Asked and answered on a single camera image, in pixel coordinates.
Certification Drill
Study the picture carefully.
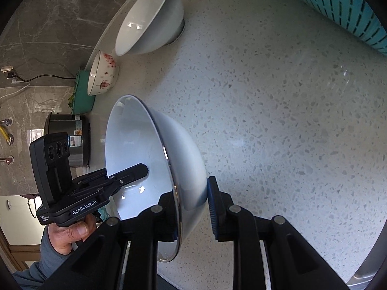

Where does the white bowl with red print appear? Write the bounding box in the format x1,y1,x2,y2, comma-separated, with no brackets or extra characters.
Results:
87,50,119,96

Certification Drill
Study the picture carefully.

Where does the person's left hand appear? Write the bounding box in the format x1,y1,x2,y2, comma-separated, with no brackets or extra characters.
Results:
47,213,97,256

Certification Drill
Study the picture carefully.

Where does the steel rice cooker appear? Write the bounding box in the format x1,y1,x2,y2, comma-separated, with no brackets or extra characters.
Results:
44,112,91,168

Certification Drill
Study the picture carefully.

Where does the black power cable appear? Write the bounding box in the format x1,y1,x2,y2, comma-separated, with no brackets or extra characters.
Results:
7,72,79,83

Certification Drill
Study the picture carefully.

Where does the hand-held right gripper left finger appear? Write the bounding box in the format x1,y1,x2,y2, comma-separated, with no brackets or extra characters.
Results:
41,189,182,290

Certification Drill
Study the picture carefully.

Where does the plain white bowl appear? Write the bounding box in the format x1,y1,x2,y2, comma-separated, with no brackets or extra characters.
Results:
115,0,185,56

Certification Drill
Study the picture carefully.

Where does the large white bowl dark rim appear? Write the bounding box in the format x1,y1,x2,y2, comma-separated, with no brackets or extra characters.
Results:
105,94,209,263

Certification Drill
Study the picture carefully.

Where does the teal basin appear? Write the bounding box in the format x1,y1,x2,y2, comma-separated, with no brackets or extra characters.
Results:
69,69,96,115

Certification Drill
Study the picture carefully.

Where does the white power cable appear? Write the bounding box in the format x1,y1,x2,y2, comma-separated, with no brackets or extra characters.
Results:
0,80,31,100

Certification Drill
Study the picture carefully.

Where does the yellow wall pipe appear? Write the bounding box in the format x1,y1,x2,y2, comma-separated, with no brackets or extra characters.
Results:
0,116,15,167

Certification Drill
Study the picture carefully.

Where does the person's left forearm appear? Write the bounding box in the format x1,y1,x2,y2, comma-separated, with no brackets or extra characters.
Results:
12,226,79,290

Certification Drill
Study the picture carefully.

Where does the teal plastic colander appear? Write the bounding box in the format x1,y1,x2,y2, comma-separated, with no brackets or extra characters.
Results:
269,0,387,56

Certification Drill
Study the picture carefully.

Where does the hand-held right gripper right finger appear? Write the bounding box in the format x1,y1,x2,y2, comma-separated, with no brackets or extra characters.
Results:
206,176,351,290

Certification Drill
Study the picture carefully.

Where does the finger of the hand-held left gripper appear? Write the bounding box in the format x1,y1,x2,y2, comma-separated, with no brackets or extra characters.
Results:
106,163,149,188

